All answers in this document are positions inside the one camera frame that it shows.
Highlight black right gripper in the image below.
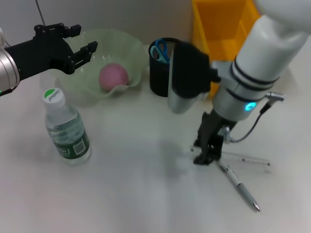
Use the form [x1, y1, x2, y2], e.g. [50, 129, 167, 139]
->
[193, 110, 238, 166]

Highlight translucent green fruit plate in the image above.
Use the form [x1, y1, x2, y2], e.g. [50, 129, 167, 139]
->
[55, 28, 146, 99]

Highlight left arm gripper cable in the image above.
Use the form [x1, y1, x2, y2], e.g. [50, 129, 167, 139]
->
[0, 87, 19, 97]

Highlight pink peach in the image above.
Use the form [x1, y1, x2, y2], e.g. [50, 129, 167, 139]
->
[99, 62, 129, 91]

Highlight yellow plastic bin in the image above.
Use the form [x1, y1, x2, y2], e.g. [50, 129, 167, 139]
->
[191, 0, 262, 98]

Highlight clear green-label water bottle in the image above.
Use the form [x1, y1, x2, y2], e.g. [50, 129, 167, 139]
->
[43, 87, 92, 166]

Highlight clear plastic ruler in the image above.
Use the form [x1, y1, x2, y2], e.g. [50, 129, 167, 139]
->
[190, 145, 272, 168]

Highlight blue scissors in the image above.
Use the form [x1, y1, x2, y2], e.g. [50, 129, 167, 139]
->
[150, 38, 170, 64]

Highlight arm gripper cable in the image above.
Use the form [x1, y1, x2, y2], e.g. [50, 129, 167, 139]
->
[0, 87, 19, 97]
[222, 91, 285, 144]

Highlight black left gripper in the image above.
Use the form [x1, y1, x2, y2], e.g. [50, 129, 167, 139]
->
[4, 23, 99, 82]

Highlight black mesh pen holder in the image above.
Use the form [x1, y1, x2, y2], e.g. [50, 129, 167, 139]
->
[148, 37, 182, 98]

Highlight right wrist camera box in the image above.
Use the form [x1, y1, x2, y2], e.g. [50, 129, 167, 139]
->
[167, 40, 222, 114]

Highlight right arm gripper cable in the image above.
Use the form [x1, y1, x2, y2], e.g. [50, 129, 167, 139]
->
[222, 91, 285, 144]

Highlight white grey pen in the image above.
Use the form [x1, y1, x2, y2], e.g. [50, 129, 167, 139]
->
[217, 160, 260, 212]

